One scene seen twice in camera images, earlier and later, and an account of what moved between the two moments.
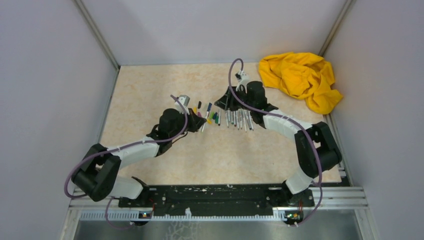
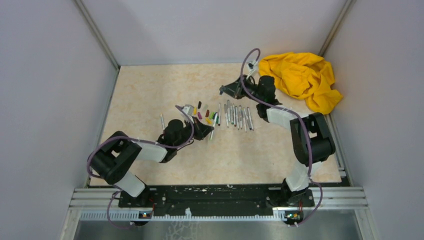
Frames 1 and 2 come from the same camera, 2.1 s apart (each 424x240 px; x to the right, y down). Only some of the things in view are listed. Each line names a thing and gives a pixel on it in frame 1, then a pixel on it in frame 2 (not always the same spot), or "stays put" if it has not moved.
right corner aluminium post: (343, 15) stays put
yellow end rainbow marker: (241, 120) stays put
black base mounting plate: (231, 199) stays put
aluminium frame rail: (346, 199) stays put
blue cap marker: (208, 110) -> (216, 115)
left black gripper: (195, 121) -> (201, 130)
